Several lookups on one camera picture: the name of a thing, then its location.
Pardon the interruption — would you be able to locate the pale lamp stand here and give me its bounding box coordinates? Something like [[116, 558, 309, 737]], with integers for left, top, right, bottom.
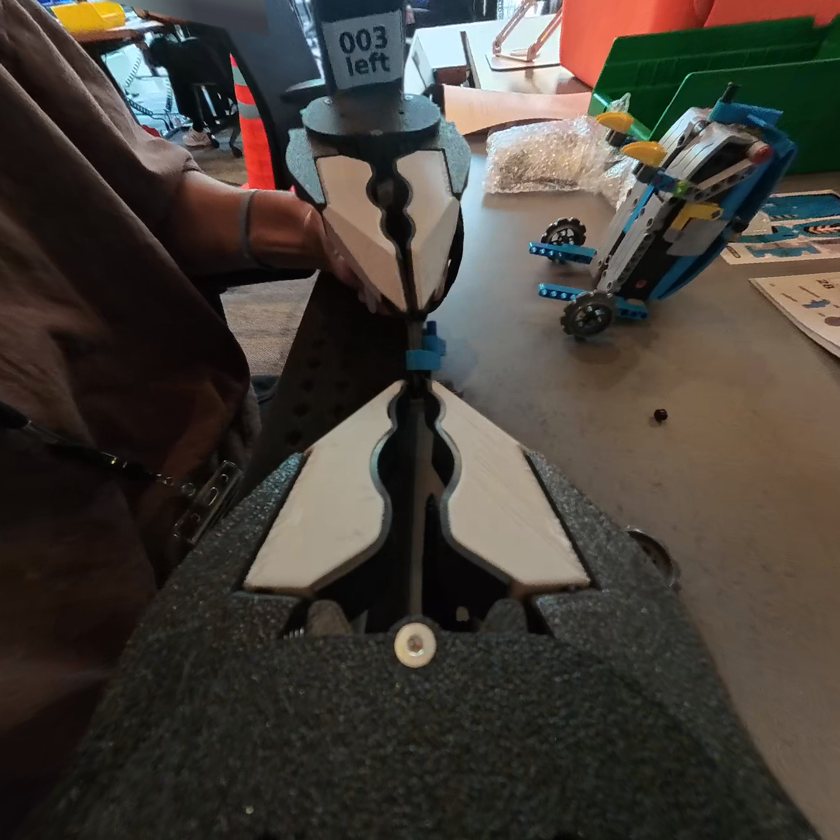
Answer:
[[484, 0, 565, 74]]

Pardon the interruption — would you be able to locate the brown cardboard sheet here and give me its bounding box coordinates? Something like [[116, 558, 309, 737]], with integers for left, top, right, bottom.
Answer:
[[443, 82, 593, 137]]

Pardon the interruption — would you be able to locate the lego instruction booklet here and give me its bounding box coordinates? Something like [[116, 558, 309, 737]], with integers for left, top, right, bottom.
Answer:
[[721, 192, 840, 265]]

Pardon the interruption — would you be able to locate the person's left hand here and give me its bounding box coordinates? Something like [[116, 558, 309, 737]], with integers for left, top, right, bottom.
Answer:
[[252, 196, 396, 316]]

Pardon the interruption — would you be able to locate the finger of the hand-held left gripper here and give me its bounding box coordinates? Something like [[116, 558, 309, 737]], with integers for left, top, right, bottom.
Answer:
[[394, 149, 460, 314], [316, 153, 408, 312]]

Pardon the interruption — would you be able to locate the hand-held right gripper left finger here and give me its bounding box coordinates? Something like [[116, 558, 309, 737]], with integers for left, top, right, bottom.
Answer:
[[243, 378, 406, 599]]

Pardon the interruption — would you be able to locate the grey desk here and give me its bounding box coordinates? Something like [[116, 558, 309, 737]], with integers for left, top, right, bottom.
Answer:
[[420, 85, 840, 840]]

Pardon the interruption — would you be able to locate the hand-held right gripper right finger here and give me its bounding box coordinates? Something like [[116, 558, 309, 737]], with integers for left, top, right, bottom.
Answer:
[[428, 381, 593, 590]]

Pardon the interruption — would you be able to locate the orange traffic cone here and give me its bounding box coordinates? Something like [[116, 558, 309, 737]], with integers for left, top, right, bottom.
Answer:
[[228, 54, 281, 193]]

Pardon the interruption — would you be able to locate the clear bag of metal parts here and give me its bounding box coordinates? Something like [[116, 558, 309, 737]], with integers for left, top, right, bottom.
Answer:
[[484, 115, 634, 196]]

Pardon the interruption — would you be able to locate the blue grey toy vehicle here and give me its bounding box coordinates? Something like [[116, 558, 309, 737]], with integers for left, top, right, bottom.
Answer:
[[528, 82, 799, 342]]

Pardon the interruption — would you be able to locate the orange panel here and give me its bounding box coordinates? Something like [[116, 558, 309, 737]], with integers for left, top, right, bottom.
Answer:
[[561, 0, 840, 88]]

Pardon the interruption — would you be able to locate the black lanyard with metal clip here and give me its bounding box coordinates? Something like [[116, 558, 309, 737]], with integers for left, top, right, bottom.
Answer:
[[0, 400, 245, 546]]

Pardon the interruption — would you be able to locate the blue perforated toy beam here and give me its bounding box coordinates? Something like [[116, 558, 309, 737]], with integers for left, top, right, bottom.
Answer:
[[403, 308, 448, 500]]

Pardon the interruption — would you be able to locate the green storage bin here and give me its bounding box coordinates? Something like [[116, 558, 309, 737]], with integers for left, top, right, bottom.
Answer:
[[587, 16, 840, 176]]

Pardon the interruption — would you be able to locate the white box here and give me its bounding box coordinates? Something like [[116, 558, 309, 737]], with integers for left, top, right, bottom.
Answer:
[[407, 25, 475, 88]]

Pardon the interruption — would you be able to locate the grey wristband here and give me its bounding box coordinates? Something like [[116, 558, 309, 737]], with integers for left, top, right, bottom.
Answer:
[[238, 189, 259, 261]]

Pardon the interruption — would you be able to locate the person's left forearm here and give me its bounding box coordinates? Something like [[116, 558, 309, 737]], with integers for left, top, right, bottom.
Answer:
[[164, 171, 260, 271]]

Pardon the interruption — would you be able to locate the yellow storage bin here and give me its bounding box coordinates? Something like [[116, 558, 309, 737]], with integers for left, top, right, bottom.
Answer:
[[51, 0, 127, 35]]

